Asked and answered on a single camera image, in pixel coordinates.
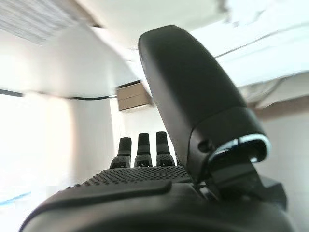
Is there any grey striped area rug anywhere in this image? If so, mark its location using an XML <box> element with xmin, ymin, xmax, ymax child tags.
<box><xmin>0</xmin><ymin>0</ymin><xmax>85</xmax><ymax>46</ymax></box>

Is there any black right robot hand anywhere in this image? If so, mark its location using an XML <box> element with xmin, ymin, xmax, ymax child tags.
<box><xmin>19</xmin><ymin>24</ymin><xmax>297</xmax><ymax>232</ymax></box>

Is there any white duvet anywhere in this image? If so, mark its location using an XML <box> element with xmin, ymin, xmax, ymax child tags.
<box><xmin>188</xmin><ymin>21</ymin><xmax>309</xmax><ymax>85</ymax></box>

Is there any brown wooden nightstand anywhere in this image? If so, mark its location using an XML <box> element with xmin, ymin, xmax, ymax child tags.
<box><xmin>116</xmin><ymin>81</ymin><xmax>155</xmax><ymax>112</ymax></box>

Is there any black window floor rail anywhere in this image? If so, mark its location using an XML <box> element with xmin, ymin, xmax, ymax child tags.
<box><xmin>0</xmin><ymin>88</ymin><xmax>118</xmax><ymax>100</ymax></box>

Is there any sheer white curtain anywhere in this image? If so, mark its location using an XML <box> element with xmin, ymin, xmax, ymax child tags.
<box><xmin>21</xmin><ymin>93</ymin><xmax>126</xmax><ymax>184</ymax></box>

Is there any grey pillow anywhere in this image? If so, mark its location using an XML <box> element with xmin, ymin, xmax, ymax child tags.
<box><xmin>241</xmin><ymin>72</ymin><xmax>309</xmax><ymax>108</ymax></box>

